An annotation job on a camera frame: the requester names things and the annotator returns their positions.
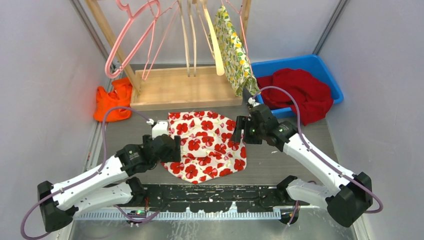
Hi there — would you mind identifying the beige wooden hanger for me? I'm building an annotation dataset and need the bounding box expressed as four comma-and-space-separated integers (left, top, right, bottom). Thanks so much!
177, 0, 191, 77
186, 0, 207, 77

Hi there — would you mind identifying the thick pink hanger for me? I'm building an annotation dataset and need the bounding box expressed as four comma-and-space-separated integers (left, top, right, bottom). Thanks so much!
104, 0, 163, 79

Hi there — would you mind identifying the thin pink wire hanger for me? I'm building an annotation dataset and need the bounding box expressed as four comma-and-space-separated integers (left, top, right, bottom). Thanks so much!
221, 0, 252, 64

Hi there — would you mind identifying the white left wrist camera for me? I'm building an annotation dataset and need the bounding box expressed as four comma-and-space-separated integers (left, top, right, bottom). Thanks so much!
146, 118, 169, 139

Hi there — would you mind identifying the dark red cloth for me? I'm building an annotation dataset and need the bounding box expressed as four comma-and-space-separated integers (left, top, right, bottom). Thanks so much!
256, 68, 334, 126

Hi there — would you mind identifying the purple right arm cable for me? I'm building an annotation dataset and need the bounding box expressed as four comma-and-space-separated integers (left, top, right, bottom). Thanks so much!
249, 86, 384, 215

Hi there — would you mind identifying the lemon print skirt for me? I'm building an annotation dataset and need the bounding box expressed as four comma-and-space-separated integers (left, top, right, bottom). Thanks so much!
212, 5, 259, 96

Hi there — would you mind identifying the wooden hanger rack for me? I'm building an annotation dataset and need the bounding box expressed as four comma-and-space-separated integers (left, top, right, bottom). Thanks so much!
86, 0, 242, 111

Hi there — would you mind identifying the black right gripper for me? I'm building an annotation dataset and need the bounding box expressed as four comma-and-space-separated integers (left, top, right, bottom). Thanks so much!
230, 116, 266, 145

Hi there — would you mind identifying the blue plastic bin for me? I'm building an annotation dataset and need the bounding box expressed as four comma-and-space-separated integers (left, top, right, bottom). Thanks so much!
252, 54, 344, 118

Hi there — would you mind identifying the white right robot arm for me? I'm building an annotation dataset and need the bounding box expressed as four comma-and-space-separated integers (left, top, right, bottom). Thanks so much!
230, 103, 373, 228

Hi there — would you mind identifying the red poppy print cloth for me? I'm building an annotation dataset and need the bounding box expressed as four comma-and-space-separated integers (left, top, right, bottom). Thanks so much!
162, 111, 247, 184

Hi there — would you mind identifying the cream wooden hanger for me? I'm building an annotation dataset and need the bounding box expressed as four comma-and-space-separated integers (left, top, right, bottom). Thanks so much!
200, 0, 225, 76

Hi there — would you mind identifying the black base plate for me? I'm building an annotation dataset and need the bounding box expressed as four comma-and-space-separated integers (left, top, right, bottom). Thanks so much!
112, 183, 311, 215

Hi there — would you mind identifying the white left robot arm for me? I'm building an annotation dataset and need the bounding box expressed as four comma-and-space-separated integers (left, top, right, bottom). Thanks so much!
37, 134, 182, 233

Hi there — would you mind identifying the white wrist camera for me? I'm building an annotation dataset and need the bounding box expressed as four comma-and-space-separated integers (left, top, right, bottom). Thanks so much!
146, 118, 169, 139
247, 97, 261, 108

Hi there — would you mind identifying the orange cloth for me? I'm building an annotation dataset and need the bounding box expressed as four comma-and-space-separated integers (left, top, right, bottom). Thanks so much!
93, 77, 133, 122

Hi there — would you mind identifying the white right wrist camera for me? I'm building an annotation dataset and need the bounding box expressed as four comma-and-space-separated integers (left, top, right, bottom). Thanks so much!
247, 97, 261, 108

